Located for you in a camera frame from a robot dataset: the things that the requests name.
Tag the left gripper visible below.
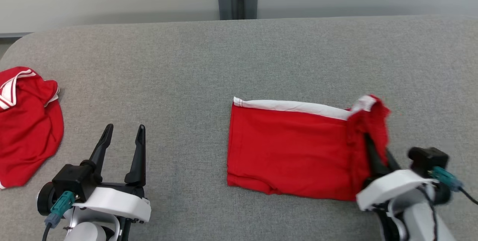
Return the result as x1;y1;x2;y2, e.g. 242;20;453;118
74;123;152;241

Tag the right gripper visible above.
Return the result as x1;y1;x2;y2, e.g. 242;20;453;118
356;133;440;241

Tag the red garment with white band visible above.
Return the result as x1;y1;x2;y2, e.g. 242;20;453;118
227;94;391;201

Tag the red jersey with white trim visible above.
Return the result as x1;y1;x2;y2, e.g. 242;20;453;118
0;66;65;190

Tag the grey cylinder foot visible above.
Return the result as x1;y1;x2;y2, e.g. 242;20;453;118
217;0;232;21
244;0;259;20

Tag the right teal-plug camera cable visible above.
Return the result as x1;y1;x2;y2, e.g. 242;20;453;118
429;166;478;205

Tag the teal-plug camera cable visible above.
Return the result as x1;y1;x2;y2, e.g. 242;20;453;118
42;191;76;241
429;166;478;205

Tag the left teal-plug camera cable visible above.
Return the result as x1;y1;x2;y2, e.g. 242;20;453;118
42;191;76;241

